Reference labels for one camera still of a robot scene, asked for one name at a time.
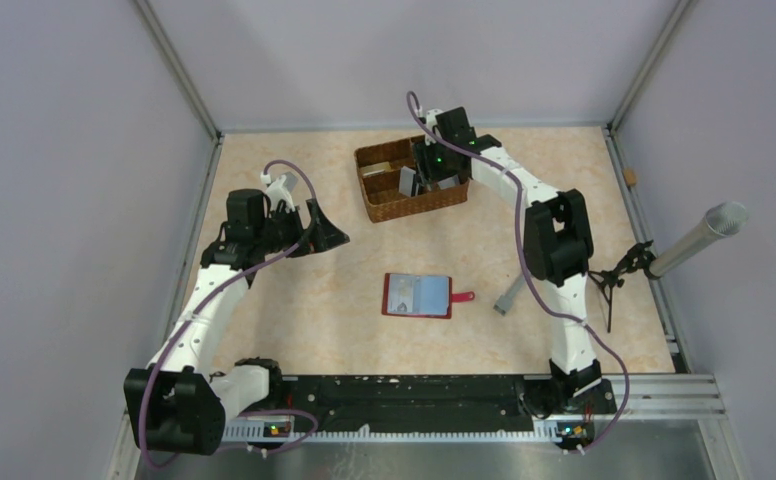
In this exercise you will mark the striped grey card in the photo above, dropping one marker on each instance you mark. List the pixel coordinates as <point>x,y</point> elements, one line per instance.
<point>409,183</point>

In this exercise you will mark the brown wicker divided basket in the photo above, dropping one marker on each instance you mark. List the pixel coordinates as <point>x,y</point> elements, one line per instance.
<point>381,197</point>

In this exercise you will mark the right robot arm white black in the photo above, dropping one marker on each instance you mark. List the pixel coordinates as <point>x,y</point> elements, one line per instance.
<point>552,235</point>

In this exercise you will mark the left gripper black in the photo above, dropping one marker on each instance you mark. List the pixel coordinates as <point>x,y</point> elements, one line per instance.
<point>321,235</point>

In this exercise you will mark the red leather card holder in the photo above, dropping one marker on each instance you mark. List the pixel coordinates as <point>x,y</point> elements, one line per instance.
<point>436,297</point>

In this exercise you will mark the small tan block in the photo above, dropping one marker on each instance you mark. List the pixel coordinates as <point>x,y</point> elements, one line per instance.
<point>630,177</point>

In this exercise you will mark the silver metal tube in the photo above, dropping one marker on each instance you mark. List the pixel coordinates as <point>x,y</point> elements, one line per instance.
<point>719,222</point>

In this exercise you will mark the grey plastic toy beam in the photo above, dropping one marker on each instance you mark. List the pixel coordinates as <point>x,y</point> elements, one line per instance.
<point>505,302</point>

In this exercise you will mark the white credit card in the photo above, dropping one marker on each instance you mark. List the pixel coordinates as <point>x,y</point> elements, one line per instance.
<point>402,294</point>

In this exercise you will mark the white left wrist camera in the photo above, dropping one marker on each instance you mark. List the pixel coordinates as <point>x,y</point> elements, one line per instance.
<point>279,190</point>

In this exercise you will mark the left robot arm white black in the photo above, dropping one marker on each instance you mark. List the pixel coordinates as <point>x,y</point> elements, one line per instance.
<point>175,404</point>

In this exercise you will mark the black mini tripod stand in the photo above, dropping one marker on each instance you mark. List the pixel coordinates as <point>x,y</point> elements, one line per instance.
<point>638,258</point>

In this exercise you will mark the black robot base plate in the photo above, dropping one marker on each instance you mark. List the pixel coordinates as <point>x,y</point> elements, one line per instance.
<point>423,404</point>

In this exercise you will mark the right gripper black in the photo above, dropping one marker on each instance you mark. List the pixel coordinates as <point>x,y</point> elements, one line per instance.
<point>425,174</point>

